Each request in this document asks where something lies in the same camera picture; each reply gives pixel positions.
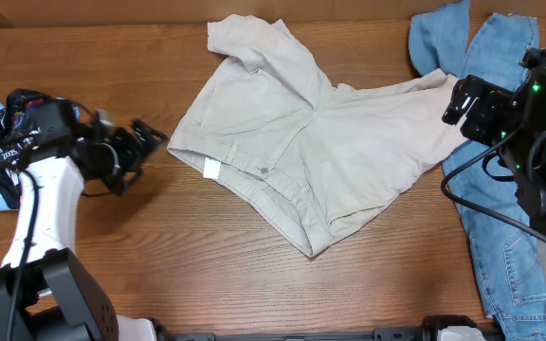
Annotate black printed jersey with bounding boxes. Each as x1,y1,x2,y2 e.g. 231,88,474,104
0,88,73,211

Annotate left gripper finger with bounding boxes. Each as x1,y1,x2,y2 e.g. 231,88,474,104
131,119,168,152
106,168,143,196

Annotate beige shorts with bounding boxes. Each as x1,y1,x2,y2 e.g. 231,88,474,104
167,14,464,257

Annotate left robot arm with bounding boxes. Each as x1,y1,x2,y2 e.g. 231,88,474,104
0,97,171,340

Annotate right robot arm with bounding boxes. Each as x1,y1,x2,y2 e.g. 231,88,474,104
441,47,546,283

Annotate blue denim jeans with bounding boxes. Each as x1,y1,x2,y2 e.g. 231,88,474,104
409,1,546,340

